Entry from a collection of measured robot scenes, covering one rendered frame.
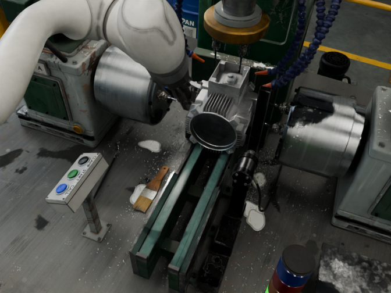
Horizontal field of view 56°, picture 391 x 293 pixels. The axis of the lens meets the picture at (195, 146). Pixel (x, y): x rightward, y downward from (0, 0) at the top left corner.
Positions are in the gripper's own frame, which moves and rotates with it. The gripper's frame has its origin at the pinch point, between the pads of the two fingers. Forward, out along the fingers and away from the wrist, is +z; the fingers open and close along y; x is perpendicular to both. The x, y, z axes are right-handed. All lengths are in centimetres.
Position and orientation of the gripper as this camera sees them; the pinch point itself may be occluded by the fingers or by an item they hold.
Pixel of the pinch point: (185, 100)
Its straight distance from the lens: 99.9
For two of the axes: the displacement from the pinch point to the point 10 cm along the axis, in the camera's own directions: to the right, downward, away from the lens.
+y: -9.3, -2.8, 2.2
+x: -3.2, 9.3, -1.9
